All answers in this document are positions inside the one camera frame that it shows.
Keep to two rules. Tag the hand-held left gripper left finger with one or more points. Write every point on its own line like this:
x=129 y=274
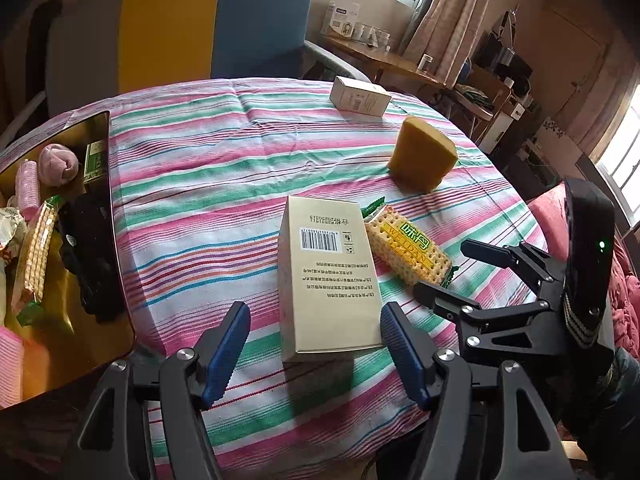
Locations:
x=225 y=355

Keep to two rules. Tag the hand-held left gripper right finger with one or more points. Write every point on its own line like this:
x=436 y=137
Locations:
x=405 y=355

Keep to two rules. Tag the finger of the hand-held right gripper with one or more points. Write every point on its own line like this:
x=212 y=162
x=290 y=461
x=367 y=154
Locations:
x=500 y=255
x=450 y=300

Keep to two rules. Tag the cracker packet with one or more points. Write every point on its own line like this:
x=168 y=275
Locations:
x=35 y=260
x=410 y=250

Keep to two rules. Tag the beige carton box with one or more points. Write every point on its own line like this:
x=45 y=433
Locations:
x=325 y=280

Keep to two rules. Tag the maroon gold tin box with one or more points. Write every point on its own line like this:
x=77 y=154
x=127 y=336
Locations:
x=100 y=280

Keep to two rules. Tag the pink ribbed cloth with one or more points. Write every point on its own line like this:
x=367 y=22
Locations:
x=10 y=370

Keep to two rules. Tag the pink sock roll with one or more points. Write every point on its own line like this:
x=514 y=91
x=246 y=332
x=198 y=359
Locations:
x=59 y=165

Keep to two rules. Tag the striped cloth covered desktop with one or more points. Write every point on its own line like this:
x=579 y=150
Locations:
x=225 y=160

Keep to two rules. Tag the red blanket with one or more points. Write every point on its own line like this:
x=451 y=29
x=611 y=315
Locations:
x=625 y=290

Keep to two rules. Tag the yellow sponge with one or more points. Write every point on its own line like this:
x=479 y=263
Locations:
x=422 y=155

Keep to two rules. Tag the white carton box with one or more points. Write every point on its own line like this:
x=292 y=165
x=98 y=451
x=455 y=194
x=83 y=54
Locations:
x=360 y=96

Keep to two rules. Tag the wooden side desk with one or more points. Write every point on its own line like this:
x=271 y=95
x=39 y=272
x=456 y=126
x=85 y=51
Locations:
x=390 y=65

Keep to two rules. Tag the beige floral curtain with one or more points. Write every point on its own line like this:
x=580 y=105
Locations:
x=450 y=15

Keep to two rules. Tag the row of small white cups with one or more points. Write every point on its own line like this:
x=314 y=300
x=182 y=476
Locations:
x=372 y=36

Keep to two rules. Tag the white printed box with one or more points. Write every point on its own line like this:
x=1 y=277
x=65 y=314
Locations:
x=344 y=17

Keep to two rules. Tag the grey yellow blue chair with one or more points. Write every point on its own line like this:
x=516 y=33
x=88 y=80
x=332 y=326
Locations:
x=200 y=25

